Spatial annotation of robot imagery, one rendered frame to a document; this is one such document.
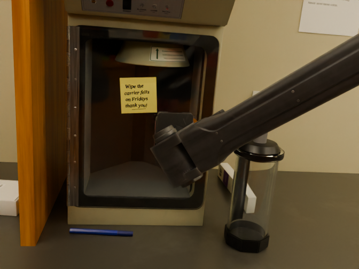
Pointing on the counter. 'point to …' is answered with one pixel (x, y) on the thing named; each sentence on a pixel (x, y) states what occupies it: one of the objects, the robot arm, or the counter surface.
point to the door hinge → (68, 115)
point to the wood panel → (39, 109)
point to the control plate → (147, 10)
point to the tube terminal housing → (173, 216)
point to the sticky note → (138, 95)
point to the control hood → (221, 10)
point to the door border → (72, 169)
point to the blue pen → (101, 231)
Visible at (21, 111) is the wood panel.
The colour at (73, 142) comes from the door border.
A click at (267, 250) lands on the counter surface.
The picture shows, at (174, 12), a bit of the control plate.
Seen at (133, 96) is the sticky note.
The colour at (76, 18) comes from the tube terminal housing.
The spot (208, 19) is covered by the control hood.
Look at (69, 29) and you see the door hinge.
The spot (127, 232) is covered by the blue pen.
